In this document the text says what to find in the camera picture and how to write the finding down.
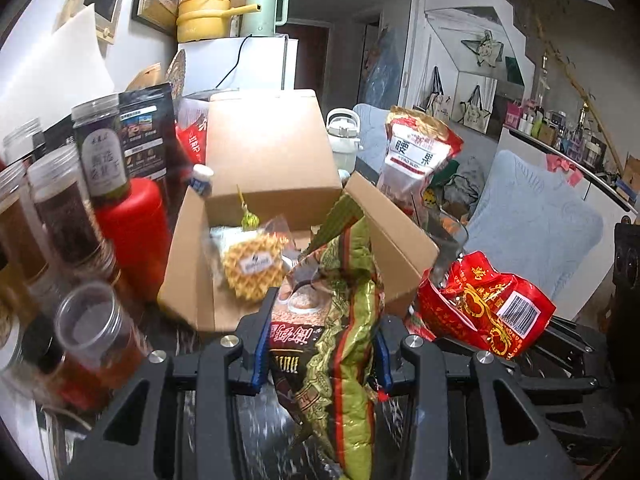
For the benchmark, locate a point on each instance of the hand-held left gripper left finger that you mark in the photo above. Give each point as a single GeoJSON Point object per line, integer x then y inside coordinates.
{"type": "Point", "coordinates": [259, 360]}

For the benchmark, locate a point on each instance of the black lid jar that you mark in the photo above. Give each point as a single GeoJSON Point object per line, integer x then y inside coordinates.
{"type": "Point", "coordinates": [42, 345]}

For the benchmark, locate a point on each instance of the clear jar reddish contents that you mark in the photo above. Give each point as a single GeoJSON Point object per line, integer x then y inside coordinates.
{"type": "Point", "coordinates": [100, 345]}

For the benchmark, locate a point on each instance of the purple label clear jar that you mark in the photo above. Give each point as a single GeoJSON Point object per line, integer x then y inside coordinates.
{"type": "Point", "coordinates": [102, 160]}

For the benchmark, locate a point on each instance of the green red snack bag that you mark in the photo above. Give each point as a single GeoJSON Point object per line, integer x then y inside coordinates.
{"type": "Point", "coordinates": [345, 320]}

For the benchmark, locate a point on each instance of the red gold nut bag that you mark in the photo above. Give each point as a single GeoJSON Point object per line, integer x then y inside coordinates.
{"type": "Point", "coordinates": [415, 155]}

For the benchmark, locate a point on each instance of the white tote bag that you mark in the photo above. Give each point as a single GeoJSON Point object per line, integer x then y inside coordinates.
{"type": "Point", "coordinates": [477, 112]}
{"type": "Point", "coordinates": [439, 102]}

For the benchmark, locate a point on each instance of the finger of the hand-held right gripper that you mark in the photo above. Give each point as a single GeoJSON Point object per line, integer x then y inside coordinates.
{"type": "Point", "coordinates": [561, 326]}
{"type": "Point", "coordinates": [555, 372]}

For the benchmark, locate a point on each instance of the grey-blue cushion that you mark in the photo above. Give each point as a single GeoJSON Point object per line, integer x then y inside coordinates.
{"type": "Point", "coordinates": [530, 230]}
{"type": "Point", "coordinates": [370, 130]}

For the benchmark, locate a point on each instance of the red plastic canister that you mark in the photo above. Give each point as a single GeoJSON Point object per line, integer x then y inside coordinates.
{"type": "Point", "coordinates": [132, 240]}

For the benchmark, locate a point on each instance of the small white blue bottle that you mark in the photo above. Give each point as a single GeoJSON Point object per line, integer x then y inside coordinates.
{"type": "Point", "coordinates": [202, 182]}

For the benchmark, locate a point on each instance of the tan paper fan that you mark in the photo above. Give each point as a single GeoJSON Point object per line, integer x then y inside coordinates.
{"type": "Point", "coordinates": [145, 76]}

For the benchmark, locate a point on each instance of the black stand-up pouch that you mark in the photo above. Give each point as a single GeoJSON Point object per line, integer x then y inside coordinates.
{"type": "Point", "coordinates": [147, 130]}

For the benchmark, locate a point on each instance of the white refrigerator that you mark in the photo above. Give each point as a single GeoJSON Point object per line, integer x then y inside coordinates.
{"type": "Point", "coordinates": [235, 65]}

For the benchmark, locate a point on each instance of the brown cardboard box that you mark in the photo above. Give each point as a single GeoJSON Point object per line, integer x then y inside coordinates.
{"type": "Point", "coordinates": [270, 160]}

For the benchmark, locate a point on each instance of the white water jug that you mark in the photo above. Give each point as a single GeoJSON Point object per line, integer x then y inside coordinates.
{"type": "Point", "coordinates": [344, 140]}

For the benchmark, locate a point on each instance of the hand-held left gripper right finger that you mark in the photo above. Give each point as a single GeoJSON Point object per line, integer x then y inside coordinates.
{"type": "Point", "coordinates": [382, 365]}

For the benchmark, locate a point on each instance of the round woven mat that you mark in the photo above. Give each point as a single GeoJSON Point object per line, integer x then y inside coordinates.
{"type": "Point", "coordinates": [176, 75]}

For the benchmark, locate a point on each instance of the row of small bottles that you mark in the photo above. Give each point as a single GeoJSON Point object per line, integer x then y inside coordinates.
{"type": "Point", "coordinates": [565, 135]}

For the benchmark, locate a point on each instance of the pink ribbon bow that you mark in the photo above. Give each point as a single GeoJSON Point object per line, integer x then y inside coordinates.
{"type": "Point", "coordinates": [565, 169]}

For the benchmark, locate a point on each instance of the clear waffle packet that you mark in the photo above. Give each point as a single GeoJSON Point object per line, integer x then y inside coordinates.
{"type": "Point", "coordinates": [252, 262]}

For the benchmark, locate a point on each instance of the white foam board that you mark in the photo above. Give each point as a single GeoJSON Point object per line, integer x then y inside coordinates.
{"type": "Point", "coordinates": [55, 75]}

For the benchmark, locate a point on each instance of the dark box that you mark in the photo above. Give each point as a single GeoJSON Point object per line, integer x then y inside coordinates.
{"type": "Point", "coordinates": [629, 280]}

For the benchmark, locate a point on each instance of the red gold patterned bag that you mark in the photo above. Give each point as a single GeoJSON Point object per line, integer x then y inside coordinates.
{"type": "Point", "coordinates": [480, 305]}

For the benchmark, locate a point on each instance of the white paper leaflet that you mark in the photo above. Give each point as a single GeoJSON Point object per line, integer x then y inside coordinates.
{"type": "Point", "coordinates": [192, 110]}

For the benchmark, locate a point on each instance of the pale green electric kettle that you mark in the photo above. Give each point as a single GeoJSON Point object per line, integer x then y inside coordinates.
{"type": "Point", "coordinates": [260, 12]}

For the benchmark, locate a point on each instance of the yellow pot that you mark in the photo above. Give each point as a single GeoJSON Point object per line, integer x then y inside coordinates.
{"type": "Point", "coordinates": [202, 17]}

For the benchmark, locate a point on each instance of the grey crumpled cloth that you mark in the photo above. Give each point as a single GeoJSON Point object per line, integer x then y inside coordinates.
{"type": "Point", "coordinates": [462, 182]}

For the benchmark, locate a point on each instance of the white intercom monitor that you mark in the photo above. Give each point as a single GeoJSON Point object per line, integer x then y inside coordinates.
{"type": "Point", "coordinates": [97, 0]}

